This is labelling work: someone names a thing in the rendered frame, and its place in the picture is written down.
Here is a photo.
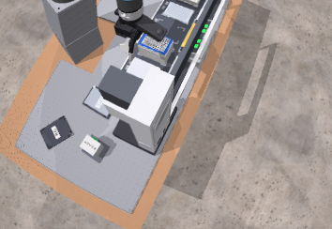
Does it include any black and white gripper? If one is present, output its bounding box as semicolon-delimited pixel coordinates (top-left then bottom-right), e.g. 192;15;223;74
114;8;143;63

